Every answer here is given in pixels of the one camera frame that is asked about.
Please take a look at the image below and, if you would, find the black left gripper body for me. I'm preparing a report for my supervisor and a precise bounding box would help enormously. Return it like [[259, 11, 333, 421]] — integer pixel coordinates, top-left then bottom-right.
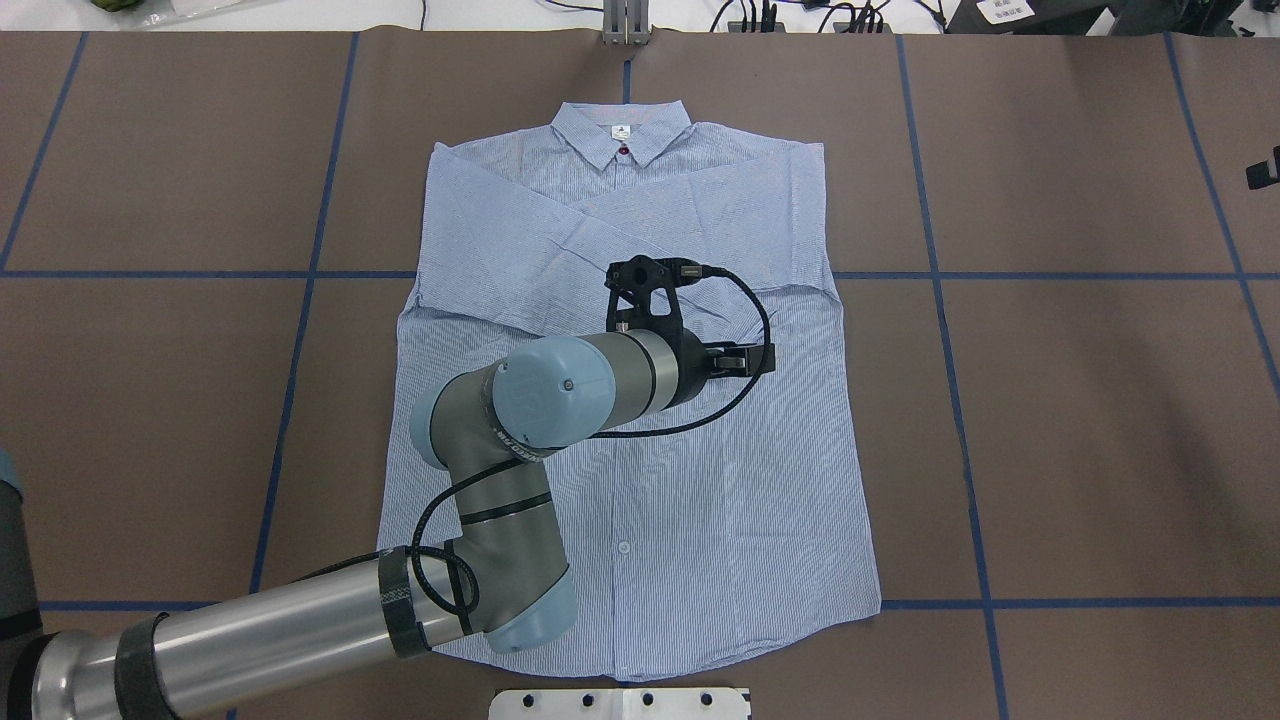
[[668, 329, 722, 407]]

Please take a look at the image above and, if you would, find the light blue striped shirt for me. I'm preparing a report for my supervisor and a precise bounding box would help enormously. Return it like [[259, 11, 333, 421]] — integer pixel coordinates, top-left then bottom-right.
[[376, 97, 883, 683]]

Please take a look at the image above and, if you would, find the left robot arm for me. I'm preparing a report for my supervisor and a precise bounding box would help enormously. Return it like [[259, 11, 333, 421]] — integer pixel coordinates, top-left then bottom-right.
[[3, 322, 774, 719]]

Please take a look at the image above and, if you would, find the clear plastic bag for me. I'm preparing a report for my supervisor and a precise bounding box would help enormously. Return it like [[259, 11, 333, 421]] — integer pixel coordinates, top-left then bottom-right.
[[136, 0, 246, 27]]

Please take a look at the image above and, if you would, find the green folded cloth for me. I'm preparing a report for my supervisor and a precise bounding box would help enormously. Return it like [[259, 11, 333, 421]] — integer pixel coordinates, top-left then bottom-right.
[[90, 0, 148, 13]]

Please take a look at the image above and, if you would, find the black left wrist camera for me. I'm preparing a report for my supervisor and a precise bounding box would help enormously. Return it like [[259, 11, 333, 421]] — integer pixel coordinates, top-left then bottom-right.
[[605, 255, 704, 341]]

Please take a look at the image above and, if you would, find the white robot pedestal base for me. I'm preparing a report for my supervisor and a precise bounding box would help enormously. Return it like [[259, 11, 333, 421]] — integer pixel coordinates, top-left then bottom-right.
[[488, 687, 753, 719]]

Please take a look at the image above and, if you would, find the aluminium frame post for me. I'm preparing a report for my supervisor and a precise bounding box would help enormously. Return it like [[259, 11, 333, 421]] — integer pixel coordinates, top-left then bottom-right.
[[602, 0, 652, 46]]

